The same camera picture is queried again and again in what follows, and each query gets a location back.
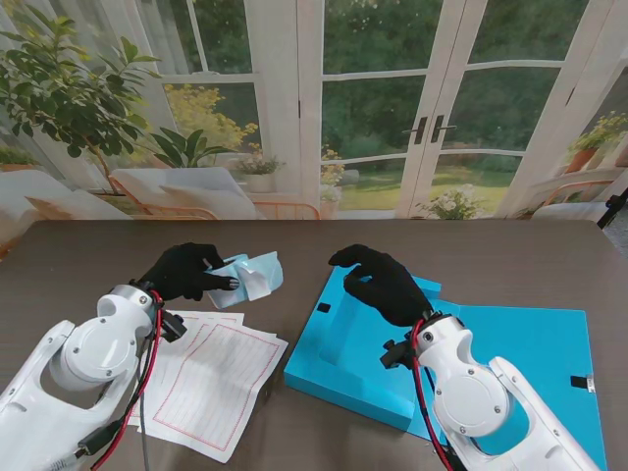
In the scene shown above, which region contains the blue plastic file box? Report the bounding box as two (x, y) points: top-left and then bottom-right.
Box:
(283, 268), (608, 471)

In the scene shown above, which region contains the grey left arm cable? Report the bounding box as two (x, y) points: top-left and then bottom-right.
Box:
(138, 338), (154, 471)

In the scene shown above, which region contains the red left arm cable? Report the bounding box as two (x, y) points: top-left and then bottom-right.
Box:
(92, 288), (166, 471)

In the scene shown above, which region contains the printed garden window backdrop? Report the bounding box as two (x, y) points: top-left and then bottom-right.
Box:
(0, 0), (628, 261)

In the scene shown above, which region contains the black tripod stand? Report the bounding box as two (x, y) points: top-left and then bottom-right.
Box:
(596, 192), (628, 231)

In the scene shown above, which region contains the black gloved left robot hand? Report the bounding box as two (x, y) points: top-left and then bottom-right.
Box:
(139, 242), (241, 301)

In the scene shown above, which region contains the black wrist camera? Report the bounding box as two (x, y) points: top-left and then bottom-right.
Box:
(380, 339), (418, 369)
(159, 309), (188, 343)

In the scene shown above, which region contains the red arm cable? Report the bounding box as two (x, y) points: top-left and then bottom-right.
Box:
(409, 318), (460, 471)
(92, 288), (166, 471)

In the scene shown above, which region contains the red-lined white paper sheet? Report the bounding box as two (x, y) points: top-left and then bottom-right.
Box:
(183, 316), (245, 340)
(171, 309), (245, 326)
(130, 323), (289, 465)

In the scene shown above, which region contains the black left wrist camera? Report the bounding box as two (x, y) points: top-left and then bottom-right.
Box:
(159, 309), (188, 343)

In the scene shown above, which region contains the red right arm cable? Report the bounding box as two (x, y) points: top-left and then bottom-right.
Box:
(409, 318), (460, 471)

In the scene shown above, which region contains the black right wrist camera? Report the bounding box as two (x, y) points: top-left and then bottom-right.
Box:
(380, 339), (418, 369)

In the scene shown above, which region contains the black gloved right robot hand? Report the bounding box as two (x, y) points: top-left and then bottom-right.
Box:
(327, 243), (436, 328)

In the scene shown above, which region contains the blue-backed white label roll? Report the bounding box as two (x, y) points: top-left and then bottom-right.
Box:
(203, 250), (286, 310)

